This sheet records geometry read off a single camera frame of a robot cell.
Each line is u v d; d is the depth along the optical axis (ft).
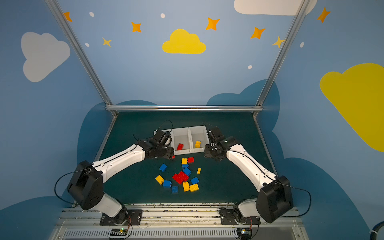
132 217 2.45
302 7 2.28
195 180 2.84
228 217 2.46
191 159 3.11
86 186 1.41
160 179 2.78
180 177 2.83
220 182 2.57
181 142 3.33
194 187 2.71
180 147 3.29
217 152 1.95
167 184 2.70
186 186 2.70
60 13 2.32
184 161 3.05
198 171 2.90
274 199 1.34
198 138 3.29
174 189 2.69
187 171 2.90
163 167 2.99
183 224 2.40
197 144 3.25
